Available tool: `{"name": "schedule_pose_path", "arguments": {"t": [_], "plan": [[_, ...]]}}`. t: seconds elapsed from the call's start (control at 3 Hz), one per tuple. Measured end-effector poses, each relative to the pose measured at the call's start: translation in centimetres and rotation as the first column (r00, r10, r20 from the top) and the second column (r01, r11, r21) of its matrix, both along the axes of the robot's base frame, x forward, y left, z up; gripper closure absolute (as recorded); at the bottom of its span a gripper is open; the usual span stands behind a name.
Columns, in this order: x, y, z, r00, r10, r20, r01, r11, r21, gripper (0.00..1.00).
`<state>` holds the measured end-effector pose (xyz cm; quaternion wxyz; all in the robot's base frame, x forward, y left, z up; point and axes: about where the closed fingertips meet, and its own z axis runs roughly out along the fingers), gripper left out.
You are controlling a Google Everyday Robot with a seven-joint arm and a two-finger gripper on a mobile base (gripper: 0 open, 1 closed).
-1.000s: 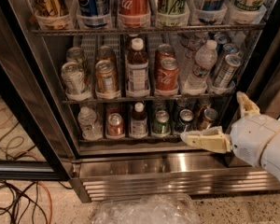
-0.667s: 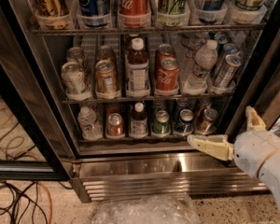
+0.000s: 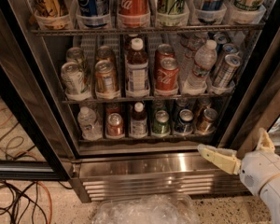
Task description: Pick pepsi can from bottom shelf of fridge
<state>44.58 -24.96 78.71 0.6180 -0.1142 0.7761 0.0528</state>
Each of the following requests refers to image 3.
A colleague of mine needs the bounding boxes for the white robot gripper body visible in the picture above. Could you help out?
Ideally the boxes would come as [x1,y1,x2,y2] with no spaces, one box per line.
[239,150,280,196]

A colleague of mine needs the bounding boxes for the red coca-cola can front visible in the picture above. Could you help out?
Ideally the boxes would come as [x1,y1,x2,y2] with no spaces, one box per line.
[155,57,179,96]

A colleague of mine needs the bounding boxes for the orange can middle shelf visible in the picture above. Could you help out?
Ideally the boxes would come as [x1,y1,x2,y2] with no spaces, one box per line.
[95,60,119,99]

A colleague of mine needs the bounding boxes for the clear plastic bag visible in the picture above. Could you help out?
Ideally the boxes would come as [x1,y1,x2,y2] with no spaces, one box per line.
[91,194,200,224]

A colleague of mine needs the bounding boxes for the right glass fridge door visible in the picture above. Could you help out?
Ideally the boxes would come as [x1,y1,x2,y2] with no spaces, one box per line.
[230,47,280,161]

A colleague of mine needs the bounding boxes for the brown gold can front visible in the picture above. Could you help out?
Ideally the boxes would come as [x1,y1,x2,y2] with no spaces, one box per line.
[196,108,217,134]

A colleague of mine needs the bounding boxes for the blue pepsi can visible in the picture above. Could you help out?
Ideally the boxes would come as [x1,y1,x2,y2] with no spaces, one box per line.
[173,98,189,120]
[175,109,193,134]

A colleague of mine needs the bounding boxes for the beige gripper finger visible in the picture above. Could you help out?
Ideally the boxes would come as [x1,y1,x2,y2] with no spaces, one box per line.
[197,144,241,175]
[257,128,275,153]

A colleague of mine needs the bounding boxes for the coca-cola can top shelf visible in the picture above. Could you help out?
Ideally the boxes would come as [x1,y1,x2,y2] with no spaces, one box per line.
[119,0,148,27]

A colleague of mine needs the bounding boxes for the yellow can top shelf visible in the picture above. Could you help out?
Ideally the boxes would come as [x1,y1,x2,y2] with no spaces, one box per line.
[34,0,69,30]

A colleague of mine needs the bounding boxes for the left glass fridge door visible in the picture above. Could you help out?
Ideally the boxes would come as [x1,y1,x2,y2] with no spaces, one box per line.
[0,47,71,180]

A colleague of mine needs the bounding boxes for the black orange floor cables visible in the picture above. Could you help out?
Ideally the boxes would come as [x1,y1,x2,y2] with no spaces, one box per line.
[0,179,73,224]

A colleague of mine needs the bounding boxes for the silver white can middle shelf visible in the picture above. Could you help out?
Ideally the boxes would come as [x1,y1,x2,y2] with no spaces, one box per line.
[61,62,91,101]

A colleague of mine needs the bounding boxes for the glass fridge door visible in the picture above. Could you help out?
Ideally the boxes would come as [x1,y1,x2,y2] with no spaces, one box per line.
[230,47,280,161]
[0,47,71,180]

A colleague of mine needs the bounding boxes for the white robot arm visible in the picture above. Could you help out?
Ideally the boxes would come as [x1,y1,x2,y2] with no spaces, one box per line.
[198,128,280,224]

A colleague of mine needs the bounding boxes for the blue pepsi can front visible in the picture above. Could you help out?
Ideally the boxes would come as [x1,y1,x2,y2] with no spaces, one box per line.
[175,109,193,134]

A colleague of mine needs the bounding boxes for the stainless steel fridge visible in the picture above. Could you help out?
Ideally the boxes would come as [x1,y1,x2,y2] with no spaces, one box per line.
[0,0,280,203]

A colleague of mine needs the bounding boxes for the blue pepsi can rear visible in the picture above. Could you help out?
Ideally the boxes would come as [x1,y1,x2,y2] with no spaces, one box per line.
[173,98,189,120]

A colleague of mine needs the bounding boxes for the green soda can front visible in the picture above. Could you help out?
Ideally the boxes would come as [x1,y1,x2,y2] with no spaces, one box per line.
[152,110,170,137]

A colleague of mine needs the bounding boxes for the silver slim can front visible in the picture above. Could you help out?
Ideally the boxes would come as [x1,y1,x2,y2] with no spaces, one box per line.
[212,54,241,94]

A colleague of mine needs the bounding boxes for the water bottle middle shelf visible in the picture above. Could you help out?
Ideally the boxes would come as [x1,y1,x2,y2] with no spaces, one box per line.
[183,39,217,95]

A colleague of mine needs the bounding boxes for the red can bottom shelf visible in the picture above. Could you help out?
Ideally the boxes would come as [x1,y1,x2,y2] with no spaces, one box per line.
[106,113,124,138]

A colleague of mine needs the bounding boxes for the tea bottle shelf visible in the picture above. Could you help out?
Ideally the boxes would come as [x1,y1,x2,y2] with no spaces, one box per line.
[130,102,147,138]
[125,38,149,97]

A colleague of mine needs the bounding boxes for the tea bottle middle shelf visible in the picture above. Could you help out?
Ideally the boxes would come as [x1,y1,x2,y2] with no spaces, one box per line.
[125,38,149,97]

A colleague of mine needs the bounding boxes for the water bottle shelf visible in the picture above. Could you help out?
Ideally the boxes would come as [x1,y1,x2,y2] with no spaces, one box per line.
[183,39,217,95]
[77,106,102,141]

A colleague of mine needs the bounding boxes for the tea bottle bottom shelf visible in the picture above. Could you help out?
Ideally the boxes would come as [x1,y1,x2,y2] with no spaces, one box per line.
[130,102,147,138]

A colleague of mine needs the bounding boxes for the water bottle bottom shelf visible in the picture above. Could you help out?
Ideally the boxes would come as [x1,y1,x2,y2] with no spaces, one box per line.
[77,106,102,141]

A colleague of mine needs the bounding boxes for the pepsi can top shelf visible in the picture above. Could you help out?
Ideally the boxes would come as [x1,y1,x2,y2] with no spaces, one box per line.
[77,0,109,28]

